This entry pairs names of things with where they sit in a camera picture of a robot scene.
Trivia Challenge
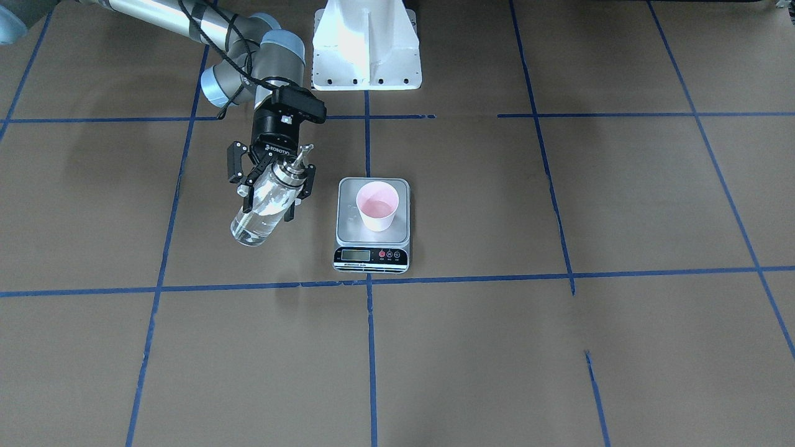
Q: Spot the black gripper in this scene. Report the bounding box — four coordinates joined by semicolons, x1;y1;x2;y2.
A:
227;102;316;222

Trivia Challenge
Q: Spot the clear glass sauce bottle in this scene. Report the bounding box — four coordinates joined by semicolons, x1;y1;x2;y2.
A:
230;143;314;247

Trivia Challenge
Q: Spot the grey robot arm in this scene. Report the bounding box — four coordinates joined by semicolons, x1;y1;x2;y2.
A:
100;1;327;224

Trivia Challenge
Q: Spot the silver digital kitchen scale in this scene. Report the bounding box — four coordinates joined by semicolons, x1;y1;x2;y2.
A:
332;176;412;274

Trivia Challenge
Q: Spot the brown paper table cover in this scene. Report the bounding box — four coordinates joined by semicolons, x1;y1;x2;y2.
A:
2;1;794;446

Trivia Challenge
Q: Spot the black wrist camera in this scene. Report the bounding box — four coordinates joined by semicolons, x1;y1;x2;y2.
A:
268;85;327;124

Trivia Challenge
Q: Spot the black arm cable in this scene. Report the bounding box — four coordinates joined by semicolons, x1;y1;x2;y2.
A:
178;0;274;120

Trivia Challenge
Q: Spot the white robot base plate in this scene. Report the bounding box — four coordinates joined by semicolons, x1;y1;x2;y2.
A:
311;1;423;91

